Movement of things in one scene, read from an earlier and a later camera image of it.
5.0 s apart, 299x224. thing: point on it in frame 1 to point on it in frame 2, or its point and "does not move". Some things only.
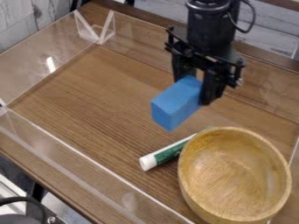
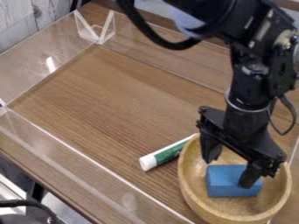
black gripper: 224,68 to 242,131
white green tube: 162,154 does not move
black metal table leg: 38,192 does not move
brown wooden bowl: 234,176 does not move
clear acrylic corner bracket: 96,33 does not move
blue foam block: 174,104 to 222,182
